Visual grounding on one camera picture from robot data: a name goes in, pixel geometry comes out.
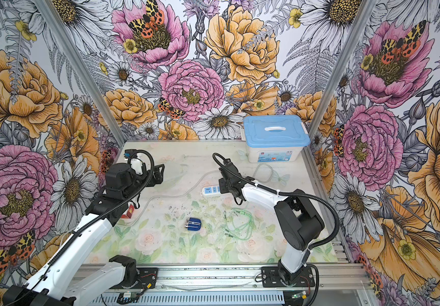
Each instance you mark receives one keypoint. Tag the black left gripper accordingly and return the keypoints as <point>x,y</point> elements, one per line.
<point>158,176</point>

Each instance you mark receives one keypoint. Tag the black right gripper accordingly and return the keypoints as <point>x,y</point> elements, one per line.
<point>221,183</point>

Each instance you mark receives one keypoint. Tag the blue electric shaver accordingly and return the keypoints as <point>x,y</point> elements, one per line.
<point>193,224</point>

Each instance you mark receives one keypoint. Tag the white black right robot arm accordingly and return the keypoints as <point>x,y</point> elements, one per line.
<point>300,222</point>

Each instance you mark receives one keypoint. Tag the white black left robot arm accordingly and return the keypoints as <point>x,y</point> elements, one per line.
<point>51,285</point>

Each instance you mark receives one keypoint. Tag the white blue power strip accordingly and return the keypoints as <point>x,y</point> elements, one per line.
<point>211,191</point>

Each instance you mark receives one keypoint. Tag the blue lidded storage box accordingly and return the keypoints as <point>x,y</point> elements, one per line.
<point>271,139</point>

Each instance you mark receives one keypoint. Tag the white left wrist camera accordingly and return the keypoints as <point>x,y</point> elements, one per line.
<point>135,161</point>

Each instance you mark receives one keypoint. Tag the aluminium corner post right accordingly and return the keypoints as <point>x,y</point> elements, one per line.
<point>356,32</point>

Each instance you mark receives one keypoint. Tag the aluminium corner post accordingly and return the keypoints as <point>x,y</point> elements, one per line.
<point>356,32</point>
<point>65,41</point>

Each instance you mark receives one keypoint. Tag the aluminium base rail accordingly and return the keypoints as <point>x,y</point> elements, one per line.
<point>222,284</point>

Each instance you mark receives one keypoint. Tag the aluminium corner post left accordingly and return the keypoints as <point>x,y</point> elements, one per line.
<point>65,41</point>

